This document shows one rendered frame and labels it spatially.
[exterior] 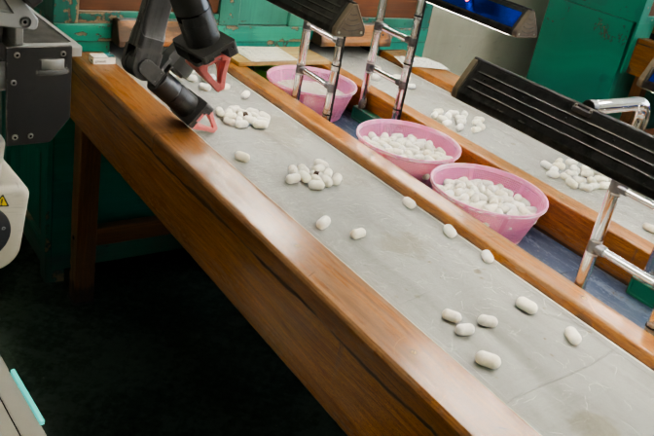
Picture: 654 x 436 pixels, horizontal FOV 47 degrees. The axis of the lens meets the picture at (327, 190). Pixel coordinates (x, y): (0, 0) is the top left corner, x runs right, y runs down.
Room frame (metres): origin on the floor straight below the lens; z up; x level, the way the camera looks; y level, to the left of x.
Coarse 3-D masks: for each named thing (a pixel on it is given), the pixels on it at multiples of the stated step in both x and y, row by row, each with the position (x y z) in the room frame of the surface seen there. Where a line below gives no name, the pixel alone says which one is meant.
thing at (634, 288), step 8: (648, 264) 1.36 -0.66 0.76; (648, 272) 1.35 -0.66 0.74; (632, 280) 1.37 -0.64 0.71; (640, 280) 1.36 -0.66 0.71; (632, 288) 1.37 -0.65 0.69; (640, 288) 1.35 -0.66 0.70; (648, 288) 1.34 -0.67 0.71; (632, 296) 1.36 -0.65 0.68; (640, 296) 1.35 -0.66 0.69; (648, 296) 1.34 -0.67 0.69; (648, 304) 1.33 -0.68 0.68
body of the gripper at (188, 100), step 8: (184, 88) 1.57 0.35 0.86; (176, 96) 1.54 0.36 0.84; (184, 96) 1.56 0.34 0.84; (192, 96) 1.58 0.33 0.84; (168, 104) 1.55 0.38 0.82; (176, 104) 1.55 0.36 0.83; (184, 104) 1.56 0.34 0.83; (192, 104) 1.57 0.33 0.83; (200, 104) 1.58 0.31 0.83; (208, 104) 1.57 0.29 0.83; (176, 112) 1.57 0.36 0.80; (184, 112) 1.56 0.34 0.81; (192, 112) 1.57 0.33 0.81; (200, 112) 1.56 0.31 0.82; (184, 120) 1.56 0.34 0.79; (192, 120) 1.55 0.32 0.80
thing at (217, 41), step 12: (204, 12) 1.16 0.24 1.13; (180, 24) 1.16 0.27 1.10; (192, 24) 1.15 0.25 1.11; (204, 24) 1.16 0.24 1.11; (216, 24) 1.19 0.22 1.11; (180, 36) 1.21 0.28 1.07; (192, 36) 1.16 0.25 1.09; (204, 36) 1.16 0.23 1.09; (216, 36) 1.18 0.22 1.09; (228, 36) 1.19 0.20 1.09; (192, 48) 1.17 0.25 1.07; (204, 48) 1.16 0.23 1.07; (216, 48) 1.16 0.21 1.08; (228, 48) 1.16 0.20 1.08; (204, 60) 1.14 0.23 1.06
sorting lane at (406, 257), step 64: (256, 128) 1.72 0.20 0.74; (320, 192) 1.43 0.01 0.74; (384, 192) 1.49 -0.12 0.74; (384, 256) 1.21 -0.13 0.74; (448, 256) 1.26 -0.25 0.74; (448, 320) 1.04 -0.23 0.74; (512, 320) 1.08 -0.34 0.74; (576, 320) 1.12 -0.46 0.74; (512, 384) 0.90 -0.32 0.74; (576, 384) 0.93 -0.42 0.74; (640, 384) 0.96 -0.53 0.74
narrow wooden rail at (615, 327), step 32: (288, 96) 1.93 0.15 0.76; (320, 128) 1.74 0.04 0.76; (352, 160) 1.63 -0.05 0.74; (384, 160) 1.62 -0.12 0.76; (416, 192) 1.47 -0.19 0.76; (480, 224) 1.37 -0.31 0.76; (512, 256) 1.26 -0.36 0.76; (544, 288) 1.18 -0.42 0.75; (576, 288) 1.18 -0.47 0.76; (608, 320) 1.09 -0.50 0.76; (640, 352) 1.03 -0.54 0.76
